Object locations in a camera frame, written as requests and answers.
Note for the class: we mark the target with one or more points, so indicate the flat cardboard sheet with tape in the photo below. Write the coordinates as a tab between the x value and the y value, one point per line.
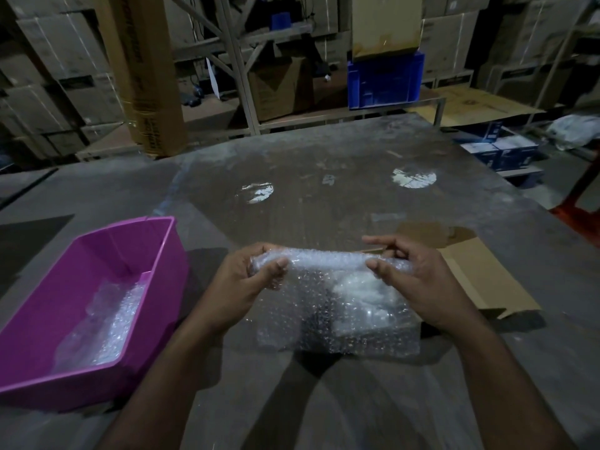
386	23

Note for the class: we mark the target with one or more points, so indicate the red plastic chair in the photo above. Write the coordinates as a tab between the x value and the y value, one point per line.
583	220

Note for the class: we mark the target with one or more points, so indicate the pink plastic bin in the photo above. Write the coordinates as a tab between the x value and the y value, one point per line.
154	299

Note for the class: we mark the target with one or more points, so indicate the white paper sheet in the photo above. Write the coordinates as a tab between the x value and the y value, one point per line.
213	79

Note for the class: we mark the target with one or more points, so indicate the person's left hand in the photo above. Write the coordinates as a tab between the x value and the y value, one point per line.
229	295

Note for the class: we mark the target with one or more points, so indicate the small brown cardboard box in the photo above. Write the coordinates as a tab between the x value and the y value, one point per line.
497	281

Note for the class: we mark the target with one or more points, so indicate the person's right hand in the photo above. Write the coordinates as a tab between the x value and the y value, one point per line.
431	290

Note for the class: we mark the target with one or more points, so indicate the person's left forearm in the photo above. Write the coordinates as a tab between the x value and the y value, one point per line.
159	393

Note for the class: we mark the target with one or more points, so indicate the open brown carton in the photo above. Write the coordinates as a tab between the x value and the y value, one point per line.
279	91

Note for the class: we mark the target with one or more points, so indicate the white plastic bag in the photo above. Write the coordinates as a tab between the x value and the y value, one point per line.
574	131

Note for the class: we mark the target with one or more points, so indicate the dark blue product box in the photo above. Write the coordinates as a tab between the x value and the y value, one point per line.
480	132

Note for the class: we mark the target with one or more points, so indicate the person's right forearm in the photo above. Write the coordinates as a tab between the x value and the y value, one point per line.
506	398

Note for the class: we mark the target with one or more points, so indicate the tall narrow cardboard carton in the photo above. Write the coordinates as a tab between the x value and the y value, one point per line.
145	74

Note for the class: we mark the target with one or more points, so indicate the blue plastic crate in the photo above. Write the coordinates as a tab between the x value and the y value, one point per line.
386	81

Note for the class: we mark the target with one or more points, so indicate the grey metal storage rack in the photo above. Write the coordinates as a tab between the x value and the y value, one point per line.
239	70

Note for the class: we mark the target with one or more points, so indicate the flattened printed cardboard sheet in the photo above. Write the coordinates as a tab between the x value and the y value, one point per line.
473	106

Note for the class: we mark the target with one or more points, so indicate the pile of bubble wrap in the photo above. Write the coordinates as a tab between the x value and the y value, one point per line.
103	328

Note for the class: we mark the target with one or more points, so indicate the small dark object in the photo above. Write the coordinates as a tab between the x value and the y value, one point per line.
192	98

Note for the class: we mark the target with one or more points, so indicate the small blue bin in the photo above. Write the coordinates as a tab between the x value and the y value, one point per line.
280	21

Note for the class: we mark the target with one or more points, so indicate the clear bubble wrap sheet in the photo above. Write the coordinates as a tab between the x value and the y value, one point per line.
323	304

